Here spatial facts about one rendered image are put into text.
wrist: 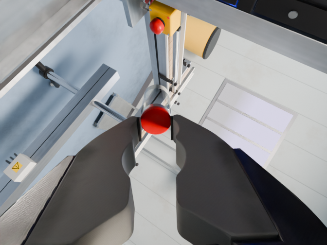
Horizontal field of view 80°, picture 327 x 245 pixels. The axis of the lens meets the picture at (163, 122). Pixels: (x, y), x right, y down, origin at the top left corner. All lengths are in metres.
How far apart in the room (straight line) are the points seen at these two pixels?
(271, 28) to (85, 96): 1.09
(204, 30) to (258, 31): 2.23
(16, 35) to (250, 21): 0.45
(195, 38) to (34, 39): 2.36
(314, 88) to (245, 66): 0.94
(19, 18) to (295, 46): 0.52
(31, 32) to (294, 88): 3.11
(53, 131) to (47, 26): 0.91
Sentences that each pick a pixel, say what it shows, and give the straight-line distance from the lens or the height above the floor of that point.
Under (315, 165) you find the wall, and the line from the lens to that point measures 3.27.
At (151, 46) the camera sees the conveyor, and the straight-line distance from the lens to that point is 0.92.
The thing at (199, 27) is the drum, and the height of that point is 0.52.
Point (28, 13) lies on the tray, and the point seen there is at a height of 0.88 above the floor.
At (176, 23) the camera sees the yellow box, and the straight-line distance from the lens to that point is 0.62.
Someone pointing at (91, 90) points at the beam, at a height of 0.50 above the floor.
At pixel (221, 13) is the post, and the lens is 0.50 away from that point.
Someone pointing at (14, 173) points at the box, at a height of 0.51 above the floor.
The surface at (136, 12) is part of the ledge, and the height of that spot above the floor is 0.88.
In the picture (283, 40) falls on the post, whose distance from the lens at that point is 0.49.
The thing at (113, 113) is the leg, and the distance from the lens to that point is 1.24.
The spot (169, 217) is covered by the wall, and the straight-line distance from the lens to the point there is 3.16.
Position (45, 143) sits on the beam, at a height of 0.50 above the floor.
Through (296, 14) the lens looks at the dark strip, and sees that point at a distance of 0.46.
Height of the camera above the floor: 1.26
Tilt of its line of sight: 13 degrees down
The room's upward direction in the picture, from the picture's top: 121 degrees clockwise
